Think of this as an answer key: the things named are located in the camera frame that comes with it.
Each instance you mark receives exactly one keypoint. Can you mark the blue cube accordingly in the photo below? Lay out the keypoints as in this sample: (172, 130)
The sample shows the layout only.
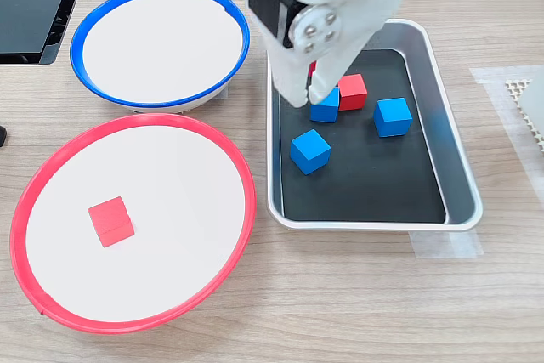
(393, 117)
(310, 151)
(325, 112)

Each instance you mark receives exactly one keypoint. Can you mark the black tray mat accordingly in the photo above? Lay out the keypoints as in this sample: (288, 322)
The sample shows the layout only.
(374, 184)

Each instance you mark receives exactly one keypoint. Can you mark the black electronic device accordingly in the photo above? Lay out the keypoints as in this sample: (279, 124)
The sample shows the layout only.
(30, 14)

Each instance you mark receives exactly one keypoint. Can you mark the steel tray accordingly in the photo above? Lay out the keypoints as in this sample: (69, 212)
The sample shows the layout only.
(459, 193)

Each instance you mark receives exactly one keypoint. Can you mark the red cube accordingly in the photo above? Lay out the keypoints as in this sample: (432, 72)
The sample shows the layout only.
(111, 221)
(313, 69)
(353, 92)

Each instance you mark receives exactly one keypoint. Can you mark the red-rimmed white plate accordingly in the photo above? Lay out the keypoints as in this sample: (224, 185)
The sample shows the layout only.
(178, 167)

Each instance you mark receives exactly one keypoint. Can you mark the pale perforated plate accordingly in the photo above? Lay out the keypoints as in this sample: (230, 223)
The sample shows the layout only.
(516, 87)

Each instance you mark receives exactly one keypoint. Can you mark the small black object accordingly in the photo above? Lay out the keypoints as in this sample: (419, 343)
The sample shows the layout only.
(2, 136)

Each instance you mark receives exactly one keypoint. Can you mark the clear tape strip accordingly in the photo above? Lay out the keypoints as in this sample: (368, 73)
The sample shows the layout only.
(446, 245)

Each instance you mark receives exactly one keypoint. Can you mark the blue-rimmed white plate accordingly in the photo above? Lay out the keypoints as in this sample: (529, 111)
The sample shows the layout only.
(161, 48)

